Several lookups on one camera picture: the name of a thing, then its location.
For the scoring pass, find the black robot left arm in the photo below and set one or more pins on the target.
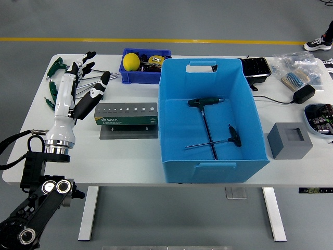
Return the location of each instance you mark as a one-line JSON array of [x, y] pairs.
[[39, 203]]

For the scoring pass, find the black round part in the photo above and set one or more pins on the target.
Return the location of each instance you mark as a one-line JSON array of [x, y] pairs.
[[143, 57]]

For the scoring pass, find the person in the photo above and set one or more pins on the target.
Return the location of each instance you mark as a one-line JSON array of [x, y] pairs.
[[316, 44]]

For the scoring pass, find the dark brown tool clutter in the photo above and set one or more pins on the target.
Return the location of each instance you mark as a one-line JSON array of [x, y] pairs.
[[151, 68]]

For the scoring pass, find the small bag of blue parts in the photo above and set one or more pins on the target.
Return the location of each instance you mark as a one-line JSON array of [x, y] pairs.
[[317, 80]]

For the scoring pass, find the blue resistor strip pack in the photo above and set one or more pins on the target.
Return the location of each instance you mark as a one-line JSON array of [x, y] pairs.
[[295, 79]]

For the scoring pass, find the light blue bowl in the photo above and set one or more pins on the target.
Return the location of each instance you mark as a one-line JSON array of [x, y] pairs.
[[307, 118]]

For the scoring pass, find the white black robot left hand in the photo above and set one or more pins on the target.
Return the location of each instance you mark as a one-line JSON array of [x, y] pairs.
[[63, 104]]

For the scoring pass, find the black plastic tray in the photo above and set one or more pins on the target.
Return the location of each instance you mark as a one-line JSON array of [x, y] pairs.
[[256, 67]]

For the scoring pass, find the yellow tape measure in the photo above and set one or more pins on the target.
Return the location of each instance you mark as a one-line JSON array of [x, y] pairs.
[[156, 59]]

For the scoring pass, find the small dark blue bin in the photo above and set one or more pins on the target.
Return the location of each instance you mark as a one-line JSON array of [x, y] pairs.
[[145, 76]]

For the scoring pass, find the black power adapter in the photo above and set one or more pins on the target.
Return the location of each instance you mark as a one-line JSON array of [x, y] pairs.
[[304, 93]]

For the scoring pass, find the white table leg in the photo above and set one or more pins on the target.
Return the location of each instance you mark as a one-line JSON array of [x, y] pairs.
[[88, 213], [274, 213]]

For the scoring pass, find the grey hollow cube block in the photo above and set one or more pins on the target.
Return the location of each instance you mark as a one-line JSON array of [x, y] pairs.
[[279, 145]]

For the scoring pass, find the large light blue plastic box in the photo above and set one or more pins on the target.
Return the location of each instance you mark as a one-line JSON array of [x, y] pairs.
[[182, 172]]

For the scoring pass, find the clear plastic component bags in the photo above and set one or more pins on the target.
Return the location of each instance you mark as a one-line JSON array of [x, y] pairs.
[[299, 60]]

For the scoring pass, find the yellow lemon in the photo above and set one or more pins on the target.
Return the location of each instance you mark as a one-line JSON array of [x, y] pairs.
[[131, 62]]

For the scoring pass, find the black table control panel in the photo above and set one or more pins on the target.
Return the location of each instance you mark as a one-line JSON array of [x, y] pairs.
[[314, 190]]

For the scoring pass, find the green grey wrench rack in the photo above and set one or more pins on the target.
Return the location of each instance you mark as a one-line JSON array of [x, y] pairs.
[[125, 120]]

